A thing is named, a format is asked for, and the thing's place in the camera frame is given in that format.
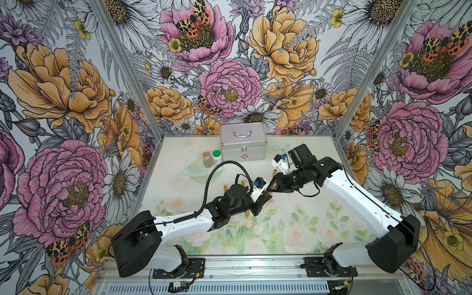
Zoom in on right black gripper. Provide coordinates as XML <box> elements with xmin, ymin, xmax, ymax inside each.
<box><xmin>268</xmin><ymin>166</ymin><xmax>309</xmax><ymax>194</ymax></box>

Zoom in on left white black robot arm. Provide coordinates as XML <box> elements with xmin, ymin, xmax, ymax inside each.
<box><xmin>111</xmin><ymin>180</ymin><xmax>271</xmax><ymax>278</ymax></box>

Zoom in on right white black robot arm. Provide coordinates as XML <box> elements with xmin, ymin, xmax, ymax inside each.
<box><xmin>268</xmin><ymin>144</ymin><xmax>420</xmax><ymax>276</ymax></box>

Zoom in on white bottle green cap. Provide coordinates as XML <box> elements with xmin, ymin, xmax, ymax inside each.
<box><xmin>212</xmin><ymin>150</ymin><xmax>222</xmax><ymax>167</ymax></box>

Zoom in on silver aluminium first aid case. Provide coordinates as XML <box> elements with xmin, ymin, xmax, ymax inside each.
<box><xmin>220</xmin><ymin>122</ymin><xmax>267</xmax><ymax>162</ymax></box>

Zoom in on clear jar brown contents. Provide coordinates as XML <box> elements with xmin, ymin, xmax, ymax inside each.
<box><xmin>202</xmin><ymin>151</ymin><xmax>213</xmax><ymax>168</ymax></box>

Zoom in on small green circuit board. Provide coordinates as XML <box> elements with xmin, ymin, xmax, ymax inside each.
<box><xmin>168</xmin><ymin>281</ymin><xmax>187</xmax><ymax>293</ymax></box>

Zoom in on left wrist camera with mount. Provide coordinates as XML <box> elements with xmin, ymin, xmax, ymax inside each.
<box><xmin>251</xmin><ymin>177</ymin><xmax>267</xmax><ymax>202</ymax></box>

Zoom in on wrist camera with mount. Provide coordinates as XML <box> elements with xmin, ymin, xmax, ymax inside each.
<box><xmin>251</xmin><ymin>177</ymin><xmax>267</xmax><ymax>202</ymax></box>
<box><xmin>271</xmin><ymin>154</ymin><xmax>290</xmax><ymax>175</ymax></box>

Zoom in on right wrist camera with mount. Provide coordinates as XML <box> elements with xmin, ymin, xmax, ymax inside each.
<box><xmin>271</xmin><ymin>154</ymin><xmax>290</xmax><ymax>175</ymax></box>

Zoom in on left black corrugated cable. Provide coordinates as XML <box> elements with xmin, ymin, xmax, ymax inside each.
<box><xmin>173</xmin><ymin>160</ymin><xmax>255</xmax><ymax>224</ymax></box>

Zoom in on aluminium front rail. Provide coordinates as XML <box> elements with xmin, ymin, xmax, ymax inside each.
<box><xmin>93</xmin><ymin>253</ymin><xmax>414</xmax><ymax>285</ymax></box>

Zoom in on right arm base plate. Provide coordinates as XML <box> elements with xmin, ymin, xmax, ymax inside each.
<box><xmin>299</xmin><ymin>242</ymin><xmax>358</xmax><ymax>278</ymax></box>

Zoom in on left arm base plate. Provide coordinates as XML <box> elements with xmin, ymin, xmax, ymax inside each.
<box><xmin>150</xmin><ymin>245</ymin><xmax>206</xmax><ymax>279</ymax></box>

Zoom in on right aluminium corner post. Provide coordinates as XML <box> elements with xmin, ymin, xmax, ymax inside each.
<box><xmin>334</xmin><ymin>0</ymin><xmax>418</xmax><ymax>141</ymax></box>

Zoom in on aluminium corner post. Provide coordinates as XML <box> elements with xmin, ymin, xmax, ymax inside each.
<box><xmin>90</xmin><ymin>1</ymin><xmax>163</xmax><ymax>143</ymax></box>
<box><xmin>334</xmin><ymin>0</ymin><xmax>418</xmax><ymax>141</ymax></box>

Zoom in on left aluminium corner post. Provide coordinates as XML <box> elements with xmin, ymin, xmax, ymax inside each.
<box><xmin>90</xmin><ymin>1</ymin><xmax>163</xmax><ymax>143</ymax></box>

